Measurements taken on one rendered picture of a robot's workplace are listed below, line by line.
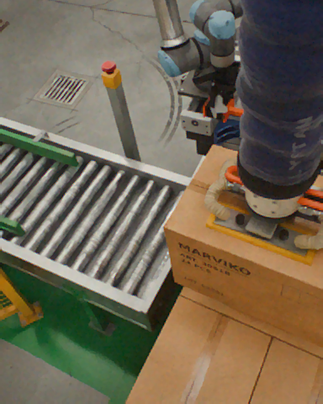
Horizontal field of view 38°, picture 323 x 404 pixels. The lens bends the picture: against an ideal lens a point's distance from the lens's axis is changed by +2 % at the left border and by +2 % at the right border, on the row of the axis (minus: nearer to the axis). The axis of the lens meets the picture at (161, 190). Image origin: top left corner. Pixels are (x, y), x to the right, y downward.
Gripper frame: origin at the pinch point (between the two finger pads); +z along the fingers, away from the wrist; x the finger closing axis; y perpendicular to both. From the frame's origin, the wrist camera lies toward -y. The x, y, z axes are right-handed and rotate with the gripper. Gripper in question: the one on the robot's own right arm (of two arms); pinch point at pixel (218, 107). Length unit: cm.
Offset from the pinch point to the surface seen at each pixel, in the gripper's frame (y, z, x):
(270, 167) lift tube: 31, -21, -36
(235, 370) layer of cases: 32, 66, -63
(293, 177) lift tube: 37, -17, -34
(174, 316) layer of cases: 2, 66, -55
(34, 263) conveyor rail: -64, 61, -61
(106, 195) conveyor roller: -57, 65, -14
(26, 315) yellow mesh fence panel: -85, 115, -71
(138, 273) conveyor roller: -21, 65, -44
